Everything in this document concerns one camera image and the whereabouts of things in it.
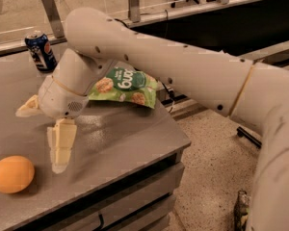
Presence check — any black stand base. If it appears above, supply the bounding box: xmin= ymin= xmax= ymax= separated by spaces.
xmin=237 ymin=127 xmax=262 ymax=149

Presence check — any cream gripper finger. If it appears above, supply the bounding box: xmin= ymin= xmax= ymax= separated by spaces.
xmin=47 ymin=118 xmax=77 ymax=174
xmin=15 ymin=94 xmax=42 ymax=117

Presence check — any black cable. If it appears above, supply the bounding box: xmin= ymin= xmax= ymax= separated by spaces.
xmin=160 ymin=80 xmax=176 ymax=103

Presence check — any orange fruit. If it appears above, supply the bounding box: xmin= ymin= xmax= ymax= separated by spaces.
xmin=0 ymin=156 xmax=35 ymax=193

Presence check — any grey table drawer unit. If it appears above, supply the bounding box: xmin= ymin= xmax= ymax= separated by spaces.
xmin=18 ymin=149 xmax=186 ymax=231

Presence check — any blue pepsi can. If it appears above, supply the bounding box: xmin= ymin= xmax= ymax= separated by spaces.
xmin=24 ymin=31 xmax=57 ymax=72

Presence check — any green snack bag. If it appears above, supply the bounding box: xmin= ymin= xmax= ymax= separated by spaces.
xmin=89 ymin=67 xmax=158 ymax=109

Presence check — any black wire basket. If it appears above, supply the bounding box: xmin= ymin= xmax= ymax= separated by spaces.
xmin=233 ymin=190 xmax=250 ymax=231

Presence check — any metal railing post left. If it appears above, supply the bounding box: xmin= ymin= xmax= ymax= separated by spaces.
xmin=41 ymin=0 xmax=65 ymax=39

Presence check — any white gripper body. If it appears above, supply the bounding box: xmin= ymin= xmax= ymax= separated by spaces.
xmin=38 ymin=48 xmax=116 ymax=119

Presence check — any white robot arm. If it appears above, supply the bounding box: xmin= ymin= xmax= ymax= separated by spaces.
xmin=16 ymin=8 xmax=289 ymax=231

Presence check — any metal railing post middle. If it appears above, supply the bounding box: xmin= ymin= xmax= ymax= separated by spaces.
xmin=128 ymin=0 xmax=141 ymax=23

